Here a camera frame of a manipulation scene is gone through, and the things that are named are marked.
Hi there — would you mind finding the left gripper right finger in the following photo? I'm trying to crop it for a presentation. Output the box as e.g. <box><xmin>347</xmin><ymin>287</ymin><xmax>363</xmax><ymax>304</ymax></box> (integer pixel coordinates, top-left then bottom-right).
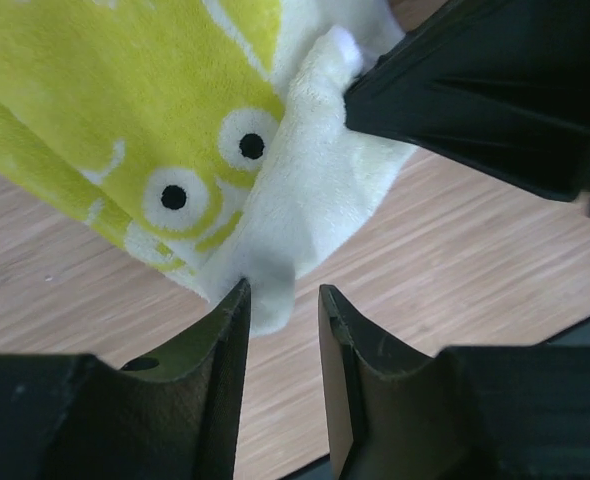
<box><xmin>318</xmin><ymin>285</ymin><xmax>590</xmax><ymax>479</ymax></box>

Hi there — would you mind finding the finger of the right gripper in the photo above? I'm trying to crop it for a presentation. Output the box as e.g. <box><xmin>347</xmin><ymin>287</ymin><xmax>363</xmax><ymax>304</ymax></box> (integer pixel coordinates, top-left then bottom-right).
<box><xmin>345</xmin><ymin>0</ymin><xmax>590</xmax><ymax>214</ymax></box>

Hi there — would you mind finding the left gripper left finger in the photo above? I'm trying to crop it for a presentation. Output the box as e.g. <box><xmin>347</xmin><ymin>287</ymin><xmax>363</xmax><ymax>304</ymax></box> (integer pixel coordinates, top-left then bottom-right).
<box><xmin>0</xmin><ymin>282</ymin><xmax>251</xmax><ymax>479</ymax></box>

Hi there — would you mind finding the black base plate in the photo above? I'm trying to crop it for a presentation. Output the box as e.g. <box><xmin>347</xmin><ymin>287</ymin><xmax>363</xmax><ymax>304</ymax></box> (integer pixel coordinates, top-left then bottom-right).
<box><xmin>281</xmin><ymin>316</ymin><xmax>590</xmax><ymax>480</ymax></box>

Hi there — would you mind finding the green yellow patterned towel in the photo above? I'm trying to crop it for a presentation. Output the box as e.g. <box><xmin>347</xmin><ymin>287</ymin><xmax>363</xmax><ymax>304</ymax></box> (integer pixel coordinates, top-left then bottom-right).
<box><xmin>0</xmin><ymin>1</ymin><xmax>415</xmax><ymax>336</ymax></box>

